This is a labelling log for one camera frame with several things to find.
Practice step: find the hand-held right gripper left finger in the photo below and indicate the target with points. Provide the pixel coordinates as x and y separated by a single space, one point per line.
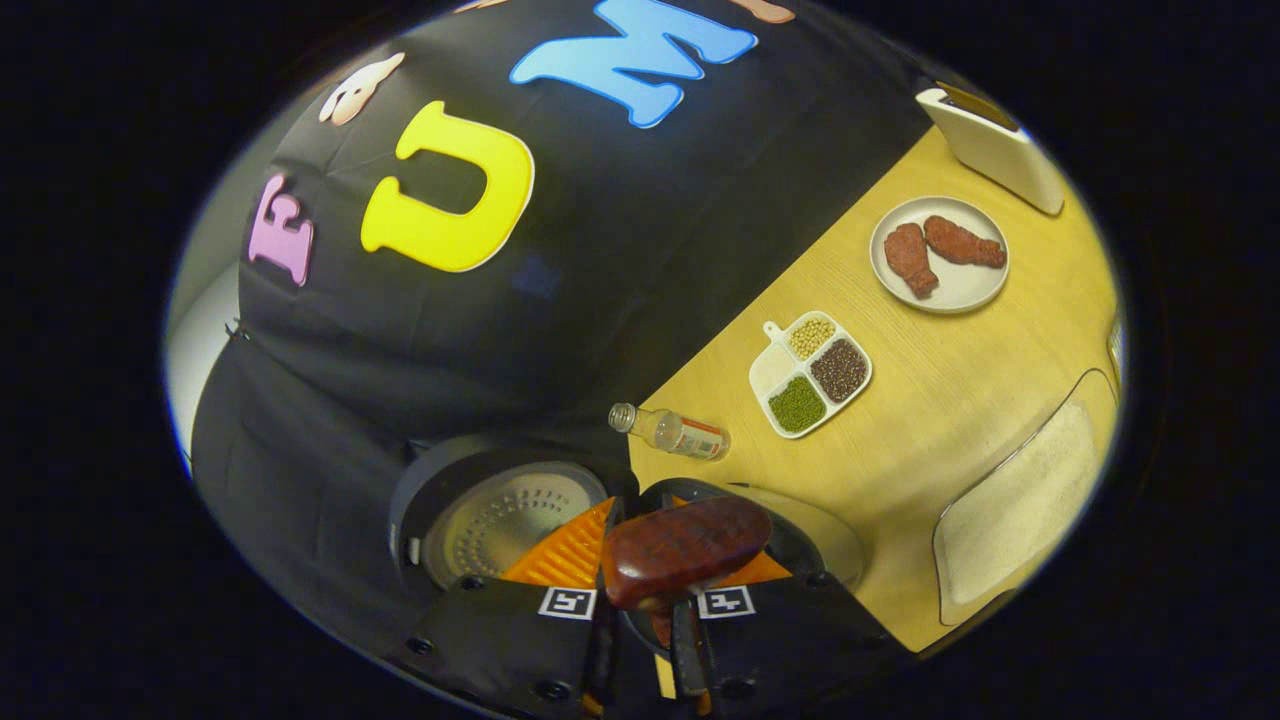
510 640

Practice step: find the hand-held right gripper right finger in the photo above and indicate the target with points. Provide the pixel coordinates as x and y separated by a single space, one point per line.
790 640

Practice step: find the dark grey rice cooker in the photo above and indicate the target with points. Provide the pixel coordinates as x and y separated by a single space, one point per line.
500 520

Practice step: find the white rice box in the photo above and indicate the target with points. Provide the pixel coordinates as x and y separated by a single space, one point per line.
1020 510

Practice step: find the clear glass bottle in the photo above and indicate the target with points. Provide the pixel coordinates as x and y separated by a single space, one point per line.
675 432

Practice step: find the white divided bean dish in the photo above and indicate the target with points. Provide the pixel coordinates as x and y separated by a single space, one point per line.
775 372

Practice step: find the black backdrop cloth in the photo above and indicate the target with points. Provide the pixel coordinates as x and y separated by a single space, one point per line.
600 300

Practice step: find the white round plate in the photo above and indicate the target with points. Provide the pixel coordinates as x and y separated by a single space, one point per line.
960 290

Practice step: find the white square container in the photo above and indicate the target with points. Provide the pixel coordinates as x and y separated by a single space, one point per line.
1000 160

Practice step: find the wooden utensil piece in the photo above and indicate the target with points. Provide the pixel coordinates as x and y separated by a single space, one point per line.
975 105

